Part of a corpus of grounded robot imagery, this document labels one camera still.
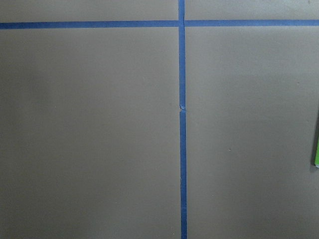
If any green highlighter pen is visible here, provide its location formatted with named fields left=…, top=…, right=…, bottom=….
left=314, top=108, right=319, bottom=168

